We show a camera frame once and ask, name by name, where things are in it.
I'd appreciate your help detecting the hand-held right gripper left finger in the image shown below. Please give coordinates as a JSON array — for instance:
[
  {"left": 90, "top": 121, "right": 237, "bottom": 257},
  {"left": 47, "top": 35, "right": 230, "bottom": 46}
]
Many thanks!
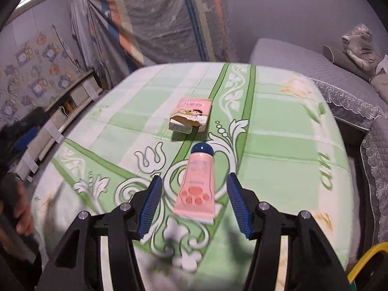
[{"left": 36, "top": 176, "right": 164, "bottom": 291}]

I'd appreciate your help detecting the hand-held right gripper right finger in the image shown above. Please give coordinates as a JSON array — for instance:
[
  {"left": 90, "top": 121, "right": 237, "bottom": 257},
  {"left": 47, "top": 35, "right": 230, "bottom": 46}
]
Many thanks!
[{"left": 227, "top": 173, "right": 348, "bottom": 291}]

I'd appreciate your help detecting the pink paw print tube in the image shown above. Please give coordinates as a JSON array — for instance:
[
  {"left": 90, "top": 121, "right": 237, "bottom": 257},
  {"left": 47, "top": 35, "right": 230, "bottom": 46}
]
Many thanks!
[{"left": 173, "top": 142, "right": 216, "bottom": 222}]

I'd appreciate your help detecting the yellow rimmed bin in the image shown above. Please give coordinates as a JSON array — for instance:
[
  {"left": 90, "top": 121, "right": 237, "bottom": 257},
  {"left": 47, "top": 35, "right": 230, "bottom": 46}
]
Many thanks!
[{"left": 347, "top": 242, "right": 388, "bottom": 291}]

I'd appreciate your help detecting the person's left hand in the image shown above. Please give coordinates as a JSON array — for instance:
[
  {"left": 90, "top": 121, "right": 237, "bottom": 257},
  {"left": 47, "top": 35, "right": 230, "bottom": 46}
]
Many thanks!
[{"left": 14, "top": 182, "right": 35, "bottom": 237}]

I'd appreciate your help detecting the dark cloth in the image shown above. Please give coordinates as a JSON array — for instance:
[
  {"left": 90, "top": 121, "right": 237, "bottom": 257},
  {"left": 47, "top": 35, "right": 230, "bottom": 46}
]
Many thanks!
[{"left": 0, "top": 106, "right": 41, "bottom": 161}]

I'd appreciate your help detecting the small pink cardboard box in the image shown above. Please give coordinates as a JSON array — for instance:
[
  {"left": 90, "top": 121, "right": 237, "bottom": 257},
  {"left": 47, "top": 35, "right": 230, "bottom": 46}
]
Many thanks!
[{"left": 169, "top": 97, "right": 213, "bottom": 134}]

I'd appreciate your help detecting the grey quilted sofa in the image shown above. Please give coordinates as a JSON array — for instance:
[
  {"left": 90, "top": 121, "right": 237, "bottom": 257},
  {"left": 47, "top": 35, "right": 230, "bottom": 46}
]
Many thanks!
[{"left": 249, "top": 38, "right": 388, "bottom": 243}]

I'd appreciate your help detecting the grey hanging cloth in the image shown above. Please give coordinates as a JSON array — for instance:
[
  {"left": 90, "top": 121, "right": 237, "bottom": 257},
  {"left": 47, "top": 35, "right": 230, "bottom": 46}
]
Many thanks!
[{"left": 71, "top": 0, "right": 134, "bottom": 88}]

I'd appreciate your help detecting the grey bolster pillow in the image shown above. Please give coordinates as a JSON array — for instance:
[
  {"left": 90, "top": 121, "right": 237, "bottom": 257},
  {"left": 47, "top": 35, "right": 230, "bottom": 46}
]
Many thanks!
[{"left": 323, "top": 45, "right": 379, "bottom": 82}]

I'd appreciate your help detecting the grey beige cushion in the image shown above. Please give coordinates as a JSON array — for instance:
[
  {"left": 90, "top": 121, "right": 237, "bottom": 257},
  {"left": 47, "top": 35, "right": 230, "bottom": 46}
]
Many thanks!
[{"left": 369, "top": 68, "right": 388, "bottom": 104}]

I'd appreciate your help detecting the plastic wrapped mattress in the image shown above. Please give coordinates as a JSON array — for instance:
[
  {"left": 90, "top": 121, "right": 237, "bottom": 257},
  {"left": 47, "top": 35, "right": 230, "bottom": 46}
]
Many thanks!
[{"left": 100, "top": 0, "right": 240, "bottom": 67}]

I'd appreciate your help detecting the plush tiger in plastic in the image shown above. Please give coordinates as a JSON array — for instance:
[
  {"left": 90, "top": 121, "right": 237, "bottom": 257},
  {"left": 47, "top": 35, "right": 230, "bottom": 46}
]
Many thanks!
[{"left": 342, "top": 24, "right": 384, "bottom": 73}]

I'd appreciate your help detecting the cartoon printed wall covering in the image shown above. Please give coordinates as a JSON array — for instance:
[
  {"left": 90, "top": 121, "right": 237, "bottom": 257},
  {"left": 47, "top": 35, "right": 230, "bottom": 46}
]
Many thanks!
[{"left": 0, "top": 32, "right": 88, "bottom": 128}]

